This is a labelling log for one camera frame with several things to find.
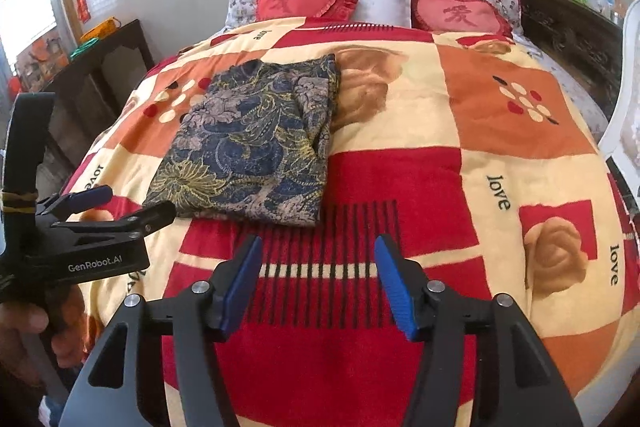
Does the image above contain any green bundle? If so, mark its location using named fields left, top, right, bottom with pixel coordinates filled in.
left=70, top=38, right=101, bottom=60

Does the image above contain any plain dark wooden cabinet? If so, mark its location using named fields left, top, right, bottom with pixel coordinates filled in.
left=37, top=19, right=156, bottom=198

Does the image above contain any dark floral patterned garment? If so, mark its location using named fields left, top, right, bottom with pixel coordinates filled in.
left=142, top=53, right=342, bottom=228

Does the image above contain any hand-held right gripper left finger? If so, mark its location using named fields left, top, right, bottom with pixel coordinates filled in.
left=59, top=234, right=264, bottom=427

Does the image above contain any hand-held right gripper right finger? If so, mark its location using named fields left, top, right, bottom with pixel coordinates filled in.
left=374, top=234, right=584, bottom=427

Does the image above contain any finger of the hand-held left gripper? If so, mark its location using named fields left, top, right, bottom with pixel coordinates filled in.
left=51, top=201, right=177, bottom=238
left=39, top=185, right=114, bottom=218

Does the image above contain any yellow bag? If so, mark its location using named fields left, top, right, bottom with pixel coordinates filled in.
left=80, top=18, right=122, bottom=44

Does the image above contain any white square pillow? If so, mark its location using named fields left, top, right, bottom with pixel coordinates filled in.
left=344, top=0, right=413, bottom=29

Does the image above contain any person's left hand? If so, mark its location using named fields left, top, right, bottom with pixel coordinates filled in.
left=0, top=285, right=89, bottom=370

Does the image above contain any carved dark wooden cabinet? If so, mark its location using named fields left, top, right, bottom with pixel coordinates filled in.
left=507, top=0, right=626, bottom=120

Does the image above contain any white ornate chair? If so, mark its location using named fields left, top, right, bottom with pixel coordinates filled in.
left=597, top=0, right=640, bottom=218

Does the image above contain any red orange printed blanket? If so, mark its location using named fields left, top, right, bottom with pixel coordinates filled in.
left=65, top=17, right=640, bottom=427

